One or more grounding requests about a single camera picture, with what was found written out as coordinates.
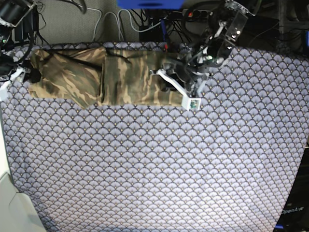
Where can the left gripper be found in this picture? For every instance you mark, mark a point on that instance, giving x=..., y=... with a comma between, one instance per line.
x=190, y=70

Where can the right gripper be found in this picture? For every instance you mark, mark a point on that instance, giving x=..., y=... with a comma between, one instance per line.
x=6, y=68

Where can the camouflage T-shirt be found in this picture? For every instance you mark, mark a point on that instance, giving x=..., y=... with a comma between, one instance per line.
x=103, y=76

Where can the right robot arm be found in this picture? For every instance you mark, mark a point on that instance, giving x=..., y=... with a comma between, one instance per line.
x=13, y=13

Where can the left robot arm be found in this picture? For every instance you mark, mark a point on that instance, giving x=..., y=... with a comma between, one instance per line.
x=212, y=48

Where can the black power adapter box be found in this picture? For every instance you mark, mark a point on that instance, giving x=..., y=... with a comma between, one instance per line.
x=153, y=35

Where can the black power strip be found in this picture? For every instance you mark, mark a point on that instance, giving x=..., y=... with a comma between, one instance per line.
x=198, y=15

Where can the blue fan-pattern tablecloth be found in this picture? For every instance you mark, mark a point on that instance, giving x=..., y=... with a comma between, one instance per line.
x=228, y=167

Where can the black OpenArm box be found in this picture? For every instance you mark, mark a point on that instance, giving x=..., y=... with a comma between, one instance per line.
x=295, y=215

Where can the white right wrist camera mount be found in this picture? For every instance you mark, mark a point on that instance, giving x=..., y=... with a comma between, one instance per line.
x=17, y=75

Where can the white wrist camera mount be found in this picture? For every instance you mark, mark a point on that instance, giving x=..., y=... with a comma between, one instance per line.
x=17, y=75
x=178, y=89

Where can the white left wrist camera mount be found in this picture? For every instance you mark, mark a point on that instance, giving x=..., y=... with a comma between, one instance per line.
x=178, y=89

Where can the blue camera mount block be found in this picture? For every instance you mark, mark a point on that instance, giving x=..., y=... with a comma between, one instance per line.
x=150, y=4

